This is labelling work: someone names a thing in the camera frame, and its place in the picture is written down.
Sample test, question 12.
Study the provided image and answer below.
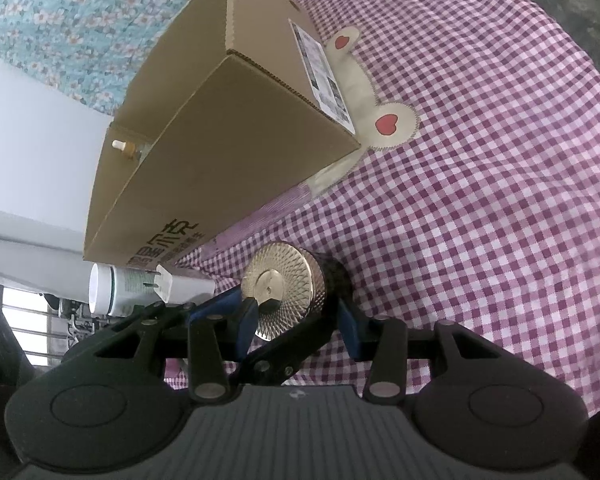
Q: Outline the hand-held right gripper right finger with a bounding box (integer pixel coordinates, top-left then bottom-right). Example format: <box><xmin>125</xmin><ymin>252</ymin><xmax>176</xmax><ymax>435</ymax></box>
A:
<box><xmin>332</xmin><ymin>297</ymin><xmax>486</xmax><ymax>403</ymax></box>

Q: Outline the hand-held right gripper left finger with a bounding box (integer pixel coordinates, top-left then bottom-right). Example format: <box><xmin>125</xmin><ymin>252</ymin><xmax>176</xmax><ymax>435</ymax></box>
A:
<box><xmin>62</xmin><ymin>287</ymin><xmax>260</xmax><ymax>403</ymax></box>

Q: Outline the gold lidded jar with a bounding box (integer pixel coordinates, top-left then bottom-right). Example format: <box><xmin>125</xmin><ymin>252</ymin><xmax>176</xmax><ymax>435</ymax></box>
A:
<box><xmin>241</xmin><ymin>241</ymin><xmax>352</xmax><ymax>343</ymax></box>

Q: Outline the white charger plug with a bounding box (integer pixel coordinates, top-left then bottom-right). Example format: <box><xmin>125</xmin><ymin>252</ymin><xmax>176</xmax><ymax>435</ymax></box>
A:
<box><xmin>142</xmin><ymin>266</ymin><xmax>217</xmax><ymax>305</ymax></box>

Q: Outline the white plastic bottle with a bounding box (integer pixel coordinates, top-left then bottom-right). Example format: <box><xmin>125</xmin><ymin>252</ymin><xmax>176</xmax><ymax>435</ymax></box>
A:
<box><xmin>89</xmin><ymin>262</ymin><xmax>156</xmax><ymax>317</ymax></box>

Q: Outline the brown cardboard box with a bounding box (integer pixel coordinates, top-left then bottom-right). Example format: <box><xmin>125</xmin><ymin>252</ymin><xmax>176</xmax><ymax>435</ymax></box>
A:
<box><xmin>83</xmin><ymin>0</ymin><xmax>362</xmax><ymax>268</ymax></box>

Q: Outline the green dropper bottle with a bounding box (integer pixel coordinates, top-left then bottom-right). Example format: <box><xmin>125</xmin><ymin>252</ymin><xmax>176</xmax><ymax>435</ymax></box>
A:
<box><xmin>111</xmin><ymin>139</ymin><xmax>148</xmax><ymax>161</ymax></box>

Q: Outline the purple checkered tablecloth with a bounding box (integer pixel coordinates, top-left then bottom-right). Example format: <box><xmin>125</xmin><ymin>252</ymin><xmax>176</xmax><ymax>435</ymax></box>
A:
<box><xmin>165</xmin><ymin>0</ymin><xmax>600</xmax><ymax>411</ymax></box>

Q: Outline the window grille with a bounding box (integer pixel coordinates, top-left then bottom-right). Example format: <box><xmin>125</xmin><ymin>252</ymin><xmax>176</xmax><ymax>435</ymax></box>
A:
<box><xmin>0</xmin><ymin>280</ymin><xmax>96</xmax><ymax>376</ymax></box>

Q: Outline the dark cloth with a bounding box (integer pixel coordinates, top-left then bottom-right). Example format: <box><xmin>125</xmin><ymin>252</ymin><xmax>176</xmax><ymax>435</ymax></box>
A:
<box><xmin>0</xmin><ymin>305</ymin><xmax>36</xmax><ymax>411</ymax></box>

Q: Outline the floral blue cloth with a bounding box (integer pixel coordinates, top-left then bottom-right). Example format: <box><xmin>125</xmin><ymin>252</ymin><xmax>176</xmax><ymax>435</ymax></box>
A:
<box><xmin>0</xmin><ymin>0</ymin><xmax>231</xmax><ymax>116</ymax></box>

